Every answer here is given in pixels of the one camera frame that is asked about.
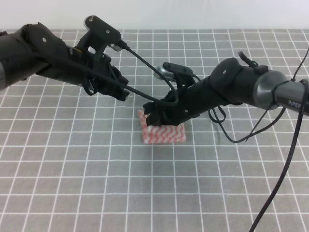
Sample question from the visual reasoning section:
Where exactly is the pink white wavy towel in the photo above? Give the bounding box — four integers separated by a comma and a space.
138, 110, 186, 144

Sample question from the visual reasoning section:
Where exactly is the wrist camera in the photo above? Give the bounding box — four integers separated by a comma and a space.
156, 62, 194, 82
84, 15, 122, 52

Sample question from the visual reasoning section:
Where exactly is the grey grid tablecloth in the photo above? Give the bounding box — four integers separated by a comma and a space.
0, 29, 309, 232

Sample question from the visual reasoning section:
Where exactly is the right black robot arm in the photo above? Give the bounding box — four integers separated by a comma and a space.
143, 58, 309, 126

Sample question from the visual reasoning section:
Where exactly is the left black camera cable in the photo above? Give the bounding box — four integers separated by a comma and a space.
48, 40, 179, 108

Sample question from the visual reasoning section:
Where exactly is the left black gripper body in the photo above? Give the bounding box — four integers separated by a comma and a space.
60, 45, 123, 96

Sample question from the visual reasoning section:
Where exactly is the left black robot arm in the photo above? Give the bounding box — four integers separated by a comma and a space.
0, 23, 129, 102

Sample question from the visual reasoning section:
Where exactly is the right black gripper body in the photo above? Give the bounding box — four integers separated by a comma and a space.
159, 79, 217, 125

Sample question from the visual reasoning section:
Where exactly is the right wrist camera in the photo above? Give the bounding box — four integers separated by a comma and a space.
156, 62, 194, 82

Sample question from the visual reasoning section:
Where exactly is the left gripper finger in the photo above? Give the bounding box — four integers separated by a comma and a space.
111, 88, 128, 101
113, 72, 129, 86

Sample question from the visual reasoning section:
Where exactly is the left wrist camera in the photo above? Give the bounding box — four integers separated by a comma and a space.
84, 15, 122, 52

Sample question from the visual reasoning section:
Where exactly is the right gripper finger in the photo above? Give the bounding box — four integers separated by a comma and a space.
146, 113, 169, 126
143, 102, 166, 115

